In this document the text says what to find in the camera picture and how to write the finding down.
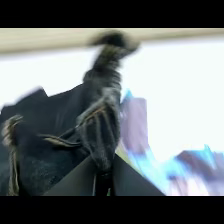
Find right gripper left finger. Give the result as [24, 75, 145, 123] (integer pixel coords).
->
[43, 155, 99, 197]

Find blue jeans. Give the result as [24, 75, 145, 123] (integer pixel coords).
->
[0, 30, 141, 197]

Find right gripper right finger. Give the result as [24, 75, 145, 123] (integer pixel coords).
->
[111, 153, 166, 197]

